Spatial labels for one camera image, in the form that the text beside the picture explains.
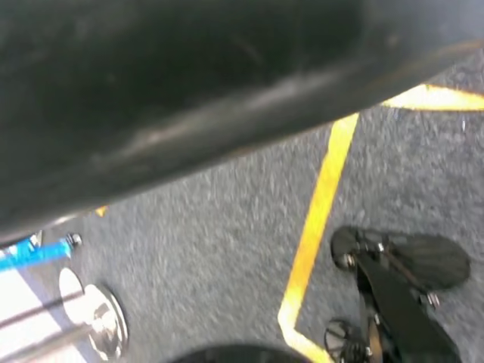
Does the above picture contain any blue metal shelf rack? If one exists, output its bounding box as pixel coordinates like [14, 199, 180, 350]
[0, 232, 83, 274]

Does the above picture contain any chrome stanchion post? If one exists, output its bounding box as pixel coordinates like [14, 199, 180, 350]
[0, 268, 130, 363]

